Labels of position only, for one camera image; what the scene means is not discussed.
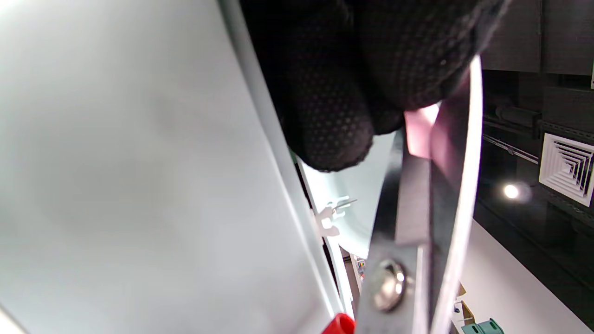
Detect white ceiling air vent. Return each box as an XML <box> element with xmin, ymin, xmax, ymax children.
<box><xmin>538</xmin><ymin>133</ymin><xmax>594</xmax><ymax>207</ymax></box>

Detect yellow red handled scissors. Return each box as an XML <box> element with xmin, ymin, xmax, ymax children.
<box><xmin>322</xmin><ymin>56</ymin><xmax>483</xmax><ymax>334</ymax></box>

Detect teal plastic box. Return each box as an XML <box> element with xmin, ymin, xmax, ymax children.
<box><xmin>462</xmin><ymin>319</ymin><xmax>504</xmax><ymax>334</ymax></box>

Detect pink waste paper sheet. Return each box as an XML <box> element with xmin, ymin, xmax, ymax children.
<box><xmin>404</xmin><ymin>104</ymin><xmax>441</xmax><ymax>159</ymax></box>

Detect person's left hand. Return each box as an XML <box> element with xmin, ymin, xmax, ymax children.
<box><xmin>239</xmin><ymin>0</ymin><xmax>511</xmax><ymax>172</ymax></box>

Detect mint green lidded bin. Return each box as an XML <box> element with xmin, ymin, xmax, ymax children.
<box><xmin>0</xmin><ymin>0</ymin><xmax>400</xmax><ymax>334</ymax></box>

